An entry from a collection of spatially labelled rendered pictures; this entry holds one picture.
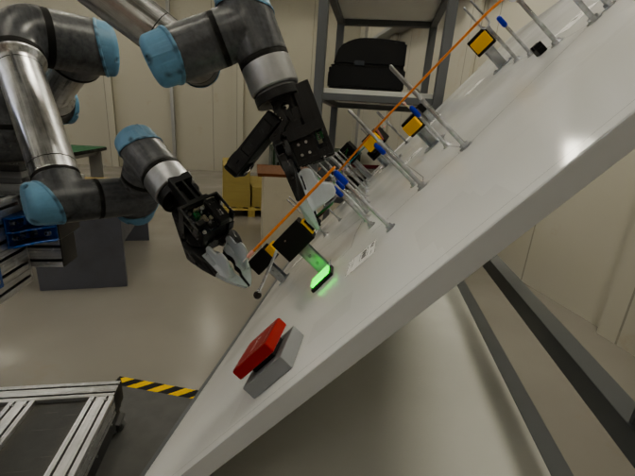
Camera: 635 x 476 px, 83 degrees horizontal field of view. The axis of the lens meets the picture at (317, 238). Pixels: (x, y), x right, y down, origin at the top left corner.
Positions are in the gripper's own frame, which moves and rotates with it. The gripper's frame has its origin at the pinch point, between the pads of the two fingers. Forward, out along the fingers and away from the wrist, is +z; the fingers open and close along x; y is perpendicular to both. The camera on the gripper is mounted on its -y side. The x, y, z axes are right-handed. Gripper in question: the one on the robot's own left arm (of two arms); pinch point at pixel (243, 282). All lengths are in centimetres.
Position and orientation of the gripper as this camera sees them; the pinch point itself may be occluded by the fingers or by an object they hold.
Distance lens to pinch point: 62.2
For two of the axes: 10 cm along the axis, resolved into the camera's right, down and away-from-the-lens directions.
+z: 6.5, 7.2, -2.5
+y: 2.8, -5.4, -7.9
